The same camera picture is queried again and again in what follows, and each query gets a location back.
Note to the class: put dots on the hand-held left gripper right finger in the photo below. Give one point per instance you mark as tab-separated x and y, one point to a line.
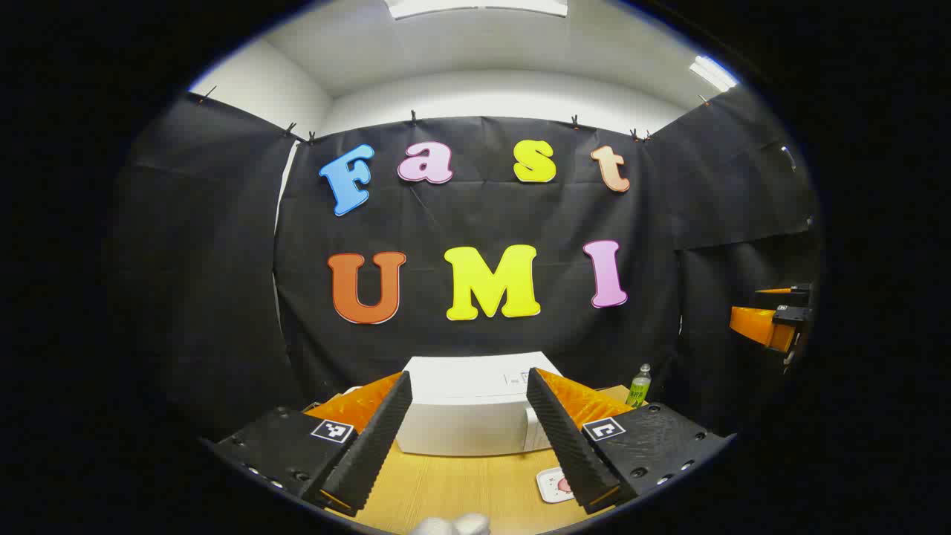
565	446

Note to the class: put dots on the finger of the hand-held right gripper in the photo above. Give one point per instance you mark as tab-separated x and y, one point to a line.
791	295
758	323

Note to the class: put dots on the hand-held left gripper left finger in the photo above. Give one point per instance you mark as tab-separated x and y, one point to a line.
379	438

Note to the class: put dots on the pink round meat slice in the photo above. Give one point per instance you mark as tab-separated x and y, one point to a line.
565	486

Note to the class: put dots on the white square plate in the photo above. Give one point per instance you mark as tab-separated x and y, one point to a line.
548	483

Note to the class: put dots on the white microwave oven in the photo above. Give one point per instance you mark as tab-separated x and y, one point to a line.
468	416

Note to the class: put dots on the green drink bottle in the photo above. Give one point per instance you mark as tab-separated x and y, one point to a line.
639	388

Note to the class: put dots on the small ceiling light panel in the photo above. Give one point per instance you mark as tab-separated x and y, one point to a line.
712	73

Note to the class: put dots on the black backdrop cloth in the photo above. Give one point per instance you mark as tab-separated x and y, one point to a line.
475	215

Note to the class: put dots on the long ceiling light panel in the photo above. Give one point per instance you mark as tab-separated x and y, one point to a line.
475	6

